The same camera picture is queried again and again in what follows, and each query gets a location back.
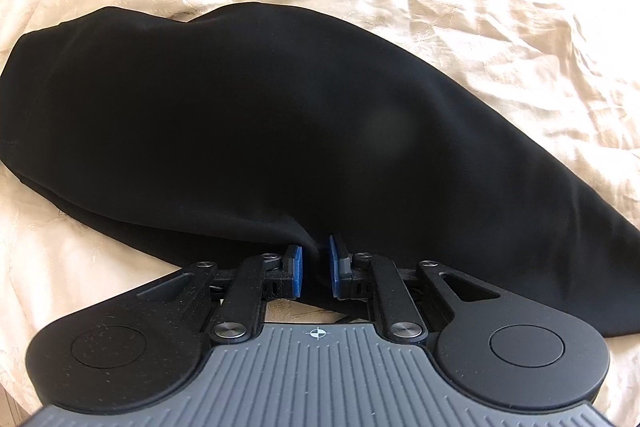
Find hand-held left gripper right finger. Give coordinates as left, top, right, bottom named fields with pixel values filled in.
left=327, top=234, right=502, bottom=342

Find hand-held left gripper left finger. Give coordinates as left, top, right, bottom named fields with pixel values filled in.
left=131, top=245, right=304, bottom=345

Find black pants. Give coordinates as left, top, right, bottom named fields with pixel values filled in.
left=0, top=4, right=640, bottom=341

